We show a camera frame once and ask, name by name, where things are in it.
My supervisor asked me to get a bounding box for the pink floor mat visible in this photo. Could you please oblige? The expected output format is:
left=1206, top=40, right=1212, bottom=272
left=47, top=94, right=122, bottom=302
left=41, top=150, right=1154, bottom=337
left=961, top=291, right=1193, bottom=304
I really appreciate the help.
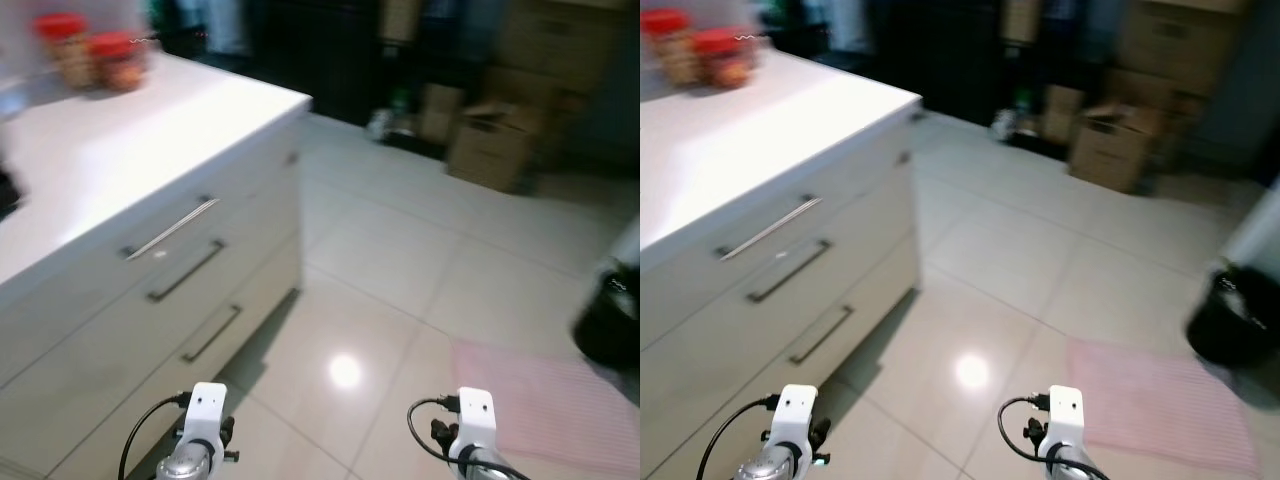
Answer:
left=450, top=338, right=641, bottom=476
left=1065, top=338, right=1261, bottom=476

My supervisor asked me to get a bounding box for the black waste bin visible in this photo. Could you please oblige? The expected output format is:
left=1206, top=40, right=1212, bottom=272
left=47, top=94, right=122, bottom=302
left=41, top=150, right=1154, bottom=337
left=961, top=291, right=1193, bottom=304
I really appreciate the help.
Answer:
left=1186, top=262, right=1280, bottom=369
left=572, top=258, right=641, bottom=371

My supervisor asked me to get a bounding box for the small cardboard box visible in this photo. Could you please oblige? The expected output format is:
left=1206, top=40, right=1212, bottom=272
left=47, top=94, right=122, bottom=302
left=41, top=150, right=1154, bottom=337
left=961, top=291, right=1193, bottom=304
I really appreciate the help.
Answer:
left=418, top=83, right=466, bottom=146
left=1040, top=85, right=1086, bottom=146

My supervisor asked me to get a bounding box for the short red lid jar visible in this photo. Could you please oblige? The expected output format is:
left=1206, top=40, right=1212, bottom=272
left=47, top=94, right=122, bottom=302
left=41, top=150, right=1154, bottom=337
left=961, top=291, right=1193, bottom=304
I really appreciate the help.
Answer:
left=693, top=28, right=756, bottom=89
left=88, top=32, right=149, bottom=94

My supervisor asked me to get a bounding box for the large cardboard box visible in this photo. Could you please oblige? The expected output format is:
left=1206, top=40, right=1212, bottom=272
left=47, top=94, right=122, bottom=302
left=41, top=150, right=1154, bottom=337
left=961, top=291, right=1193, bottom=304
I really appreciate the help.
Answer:
left=495, top=0, right=626, bottom=96
left=1115, top=0, right=1246, bottom=96

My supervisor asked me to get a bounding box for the tall red lid jar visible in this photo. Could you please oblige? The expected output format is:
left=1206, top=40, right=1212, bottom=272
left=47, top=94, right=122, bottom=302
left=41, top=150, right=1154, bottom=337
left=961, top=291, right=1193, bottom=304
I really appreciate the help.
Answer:
left=642, top=8, right=696, bottom=86
left=35, top=12, right=91, bottom=89

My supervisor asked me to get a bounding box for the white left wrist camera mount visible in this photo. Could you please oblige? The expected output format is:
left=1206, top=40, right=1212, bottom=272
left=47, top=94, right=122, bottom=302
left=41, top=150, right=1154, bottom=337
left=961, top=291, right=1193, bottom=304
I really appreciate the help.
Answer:
left=183, top=382, right=229, bottom=456
left=772, top=384, right=819, bottom=461

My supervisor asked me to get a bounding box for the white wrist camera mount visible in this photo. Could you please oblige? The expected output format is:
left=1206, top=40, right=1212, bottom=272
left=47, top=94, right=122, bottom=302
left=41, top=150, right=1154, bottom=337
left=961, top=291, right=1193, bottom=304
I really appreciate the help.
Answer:
left=183, top=382, right=229, bottom=456
left=1038, top=385, right=1086, bottom=466
left=448, top=387, right=498, bottom=471
left=772, top=384, right=819, bottom=461

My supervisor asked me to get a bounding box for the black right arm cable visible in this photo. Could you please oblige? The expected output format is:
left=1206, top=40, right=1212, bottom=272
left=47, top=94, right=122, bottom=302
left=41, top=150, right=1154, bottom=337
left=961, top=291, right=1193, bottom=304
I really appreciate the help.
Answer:
left=407, top=397, right=461, bottom=466
left=997, top=395, right=1051, bottom=466

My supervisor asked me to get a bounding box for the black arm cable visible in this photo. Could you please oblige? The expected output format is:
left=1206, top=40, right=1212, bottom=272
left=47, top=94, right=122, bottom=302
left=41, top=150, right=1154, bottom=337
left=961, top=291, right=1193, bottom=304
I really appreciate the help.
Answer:
left=697, top=395, right=781, bottom=480
left=118, top=395, right=193, bottom=480
left=407, top=397, right=461, bottom=466
left=997, top=395, right=1051, bottom=466

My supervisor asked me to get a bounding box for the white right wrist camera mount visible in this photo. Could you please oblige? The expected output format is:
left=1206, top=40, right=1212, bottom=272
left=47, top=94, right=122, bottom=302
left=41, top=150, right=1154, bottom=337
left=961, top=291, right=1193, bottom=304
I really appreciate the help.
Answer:
left=448, top=387, right=498, bottom=471
left=1038, top=385, right=1086, bottom=466

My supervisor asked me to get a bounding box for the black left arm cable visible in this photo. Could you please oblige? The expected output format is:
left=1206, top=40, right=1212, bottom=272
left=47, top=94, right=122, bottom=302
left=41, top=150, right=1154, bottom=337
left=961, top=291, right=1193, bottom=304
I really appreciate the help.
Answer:
left=118, top=395, right=193, bottom=480
left=697, top=395, right=781, bottom=480

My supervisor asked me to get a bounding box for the dark drawer handle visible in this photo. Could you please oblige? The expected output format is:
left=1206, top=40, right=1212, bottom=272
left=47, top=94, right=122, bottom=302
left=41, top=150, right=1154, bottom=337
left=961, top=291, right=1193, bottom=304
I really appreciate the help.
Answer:
left=181, top=305, right=244, bottom=364
left=788, top=305, right=856, bottom=366
left=147, top=240, right=227, bottom=303
left=747, top=240, right=833, bottom=304

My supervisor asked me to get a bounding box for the silver drawer handle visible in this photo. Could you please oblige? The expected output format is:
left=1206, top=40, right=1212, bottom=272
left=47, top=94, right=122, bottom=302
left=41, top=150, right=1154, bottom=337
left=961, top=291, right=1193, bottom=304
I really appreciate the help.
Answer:
left=122, top=197, right=221, bottom=262
left=715, top=196, right=824, bottom=262

